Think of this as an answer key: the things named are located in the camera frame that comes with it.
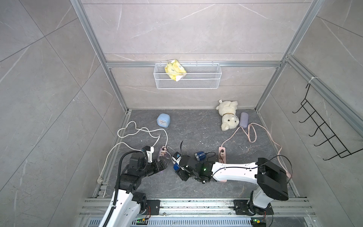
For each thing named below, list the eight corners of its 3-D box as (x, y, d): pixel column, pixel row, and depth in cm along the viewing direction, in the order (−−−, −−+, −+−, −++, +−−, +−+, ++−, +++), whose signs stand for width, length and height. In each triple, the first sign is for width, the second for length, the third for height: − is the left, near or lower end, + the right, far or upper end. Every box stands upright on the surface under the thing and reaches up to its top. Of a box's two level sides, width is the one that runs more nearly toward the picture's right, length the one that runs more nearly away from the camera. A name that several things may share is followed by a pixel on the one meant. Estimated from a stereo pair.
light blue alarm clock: (158, 126, 111) (156, 119, 104) (161, 119, 115) (160, 112, 109) (168, 128, 109) (167, 121, 103) (171, 121, 114) (170, 114, 107)
